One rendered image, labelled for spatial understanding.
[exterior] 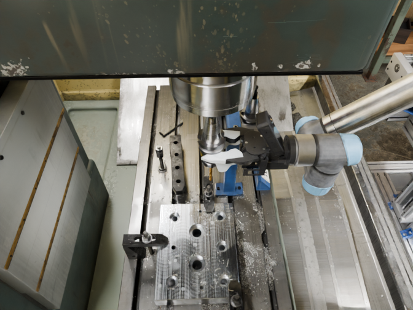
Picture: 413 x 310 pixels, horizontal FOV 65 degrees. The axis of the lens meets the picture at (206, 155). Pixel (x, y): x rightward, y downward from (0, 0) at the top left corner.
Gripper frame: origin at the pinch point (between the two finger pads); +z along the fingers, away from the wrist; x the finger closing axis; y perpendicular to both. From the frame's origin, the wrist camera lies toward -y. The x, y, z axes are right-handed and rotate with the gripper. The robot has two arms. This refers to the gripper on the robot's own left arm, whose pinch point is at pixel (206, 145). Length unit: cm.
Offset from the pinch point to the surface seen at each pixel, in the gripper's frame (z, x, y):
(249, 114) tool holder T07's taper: -13.2, 19.9, 9.4
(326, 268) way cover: -44, -7, 61
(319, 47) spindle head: -13.5, -12.6, -33.0
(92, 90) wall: 62, 100, 66
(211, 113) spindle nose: -0.6, -7.9, -17.5
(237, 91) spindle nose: -4.7, -7.2, -21.6
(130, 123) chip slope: 36, 69, 63
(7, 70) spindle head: 26.1, -12.7, -30.0
